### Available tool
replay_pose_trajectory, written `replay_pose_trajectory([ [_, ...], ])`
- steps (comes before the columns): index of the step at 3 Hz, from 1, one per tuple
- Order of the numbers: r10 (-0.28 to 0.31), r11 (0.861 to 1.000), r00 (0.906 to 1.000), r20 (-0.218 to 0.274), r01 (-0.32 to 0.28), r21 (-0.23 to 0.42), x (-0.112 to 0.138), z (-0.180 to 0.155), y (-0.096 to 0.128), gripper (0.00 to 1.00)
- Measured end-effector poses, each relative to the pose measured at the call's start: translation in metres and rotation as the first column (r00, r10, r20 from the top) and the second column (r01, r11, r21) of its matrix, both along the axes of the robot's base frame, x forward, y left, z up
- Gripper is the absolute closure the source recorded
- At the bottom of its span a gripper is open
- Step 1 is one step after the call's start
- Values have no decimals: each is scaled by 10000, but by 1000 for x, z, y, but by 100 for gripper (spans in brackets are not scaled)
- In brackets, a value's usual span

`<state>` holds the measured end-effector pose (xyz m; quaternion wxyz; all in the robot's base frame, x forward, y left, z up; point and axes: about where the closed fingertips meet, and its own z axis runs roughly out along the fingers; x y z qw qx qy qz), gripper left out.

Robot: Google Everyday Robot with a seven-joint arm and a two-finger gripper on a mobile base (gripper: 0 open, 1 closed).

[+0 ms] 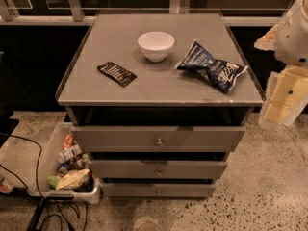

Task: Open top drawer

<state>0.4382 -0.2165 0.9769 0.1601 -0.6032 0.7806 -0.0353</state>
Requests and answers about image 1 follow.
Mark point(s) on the black snack packet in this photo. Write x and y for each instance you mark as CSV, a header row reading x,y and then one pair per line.
x,y
117,73

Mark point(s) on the blue drink can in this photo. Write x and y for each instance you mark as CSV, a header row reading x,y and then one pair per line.
x,y
63,170

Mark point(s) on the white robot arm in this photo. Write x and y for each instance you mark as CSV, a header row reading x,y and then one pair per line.
x,y
291,42

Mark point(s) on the blue chip bag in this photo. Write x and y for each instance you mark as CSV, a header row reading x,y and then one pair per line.
x,y
221,74

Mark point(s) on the black power strip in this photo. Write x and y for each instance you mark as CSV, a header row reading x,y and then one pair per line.
x,y
32,226

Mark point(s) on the grey bottom drawer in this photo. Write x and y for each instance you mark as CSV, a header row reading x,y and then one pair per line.
x,y
158,190

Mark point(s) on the grey top drawer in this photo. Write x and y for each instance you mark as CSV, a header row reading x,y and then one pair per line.
x,y
158,138

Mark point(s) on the white ceramic bowl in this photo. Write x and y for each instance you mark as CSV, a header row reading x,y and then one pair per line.
x,y
156,45

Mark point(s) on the orange soda can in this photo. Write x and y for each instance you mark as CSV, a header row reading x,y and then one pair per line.
x,y
68,141

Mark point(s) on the green snack packet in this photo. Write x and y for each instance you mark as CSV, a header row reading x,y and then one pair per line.
x,y
53,181

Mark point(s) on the grey drawer cabinet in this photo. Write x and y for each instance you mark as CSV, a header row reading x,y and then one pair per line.
x,y
161,95

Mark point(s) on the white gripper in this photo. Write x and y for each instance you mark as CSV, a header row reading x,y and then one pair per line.
x,y
293,38

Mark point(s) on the grey drawer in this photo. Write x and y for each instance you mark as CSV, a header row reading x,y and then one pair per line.
x,y
157,169
158,190
158,138

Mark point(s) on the grey middle drawer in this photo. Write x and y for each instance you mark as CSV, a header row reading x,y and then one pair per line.
x,y
157,169

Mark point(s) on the clear plastic storage bin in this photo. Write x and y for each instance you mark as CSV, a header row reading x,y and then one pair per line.
x,y
48,164

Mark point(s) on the white labelled bottle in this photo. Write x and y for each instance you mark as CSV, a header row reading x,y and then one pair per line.
x,y
69,153

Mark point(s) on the yellow snack bag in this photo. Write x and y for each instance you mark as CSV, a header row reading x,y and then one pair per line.
x,y
74,179

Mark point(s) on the red white object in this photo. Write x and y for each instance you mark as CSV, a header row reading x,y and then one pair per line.
x,y
6,187

